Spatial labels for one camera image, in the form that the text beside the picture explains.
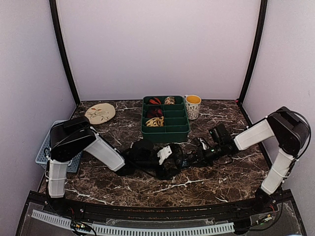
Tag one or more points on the maroon navy striped rolled tie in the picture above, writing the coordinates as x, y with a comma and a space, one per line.
154, 113

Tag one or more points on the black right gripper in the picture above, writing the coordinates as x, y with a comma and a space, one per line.
205, 160

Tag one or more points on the floral cream rolled tie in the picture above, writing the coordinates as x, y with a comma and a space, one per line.
170, 100

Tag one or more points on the red navy striped rolled tie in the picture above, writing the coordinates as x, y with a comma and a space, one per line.
154, 101

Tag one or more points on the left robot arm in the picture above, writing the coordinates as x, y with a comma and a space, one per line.
70, 137

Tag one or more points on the round bird-pattern plate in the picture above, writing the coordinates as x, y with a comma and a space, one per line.
100, 113

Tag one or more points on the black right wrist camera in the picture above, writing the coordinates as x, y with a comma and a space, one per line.
220, 135

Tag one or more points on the black front rail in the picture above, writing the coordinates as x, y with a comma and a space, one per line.
89, 212

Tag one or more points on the dark floral necktie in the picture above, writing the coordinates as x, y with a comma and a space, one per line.
184, 161

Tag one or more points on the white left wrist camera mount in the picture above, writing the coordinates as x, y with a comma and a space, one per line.
163, 154

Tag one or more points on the white mug yellow inside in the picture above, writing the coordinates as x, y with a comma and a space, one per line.
192, 104

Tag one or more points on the left black frame post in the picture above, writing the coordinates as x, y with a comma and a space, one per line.
62, 51

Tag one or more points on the green compartment organizer tray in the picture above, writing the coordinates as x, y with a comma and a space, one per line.
176, 124

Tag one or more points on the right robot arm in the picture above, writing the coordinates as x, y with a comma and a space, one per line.
288, 128

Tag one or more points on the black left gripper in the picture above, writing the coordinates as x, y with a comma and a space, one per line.
168, 173

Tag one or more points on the light blue plastic basket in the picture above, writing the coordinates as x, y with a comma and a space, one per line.
73, 159

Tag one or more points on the black frame post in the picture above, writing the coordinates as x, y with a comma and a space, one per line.
62, 51
254, 53

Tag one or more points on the right black frame post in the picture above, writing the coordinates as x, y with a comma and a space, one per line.
254, 53

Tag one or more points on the yellow patterned rolled tie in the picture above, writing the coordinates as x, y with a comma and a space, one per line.
155, 122

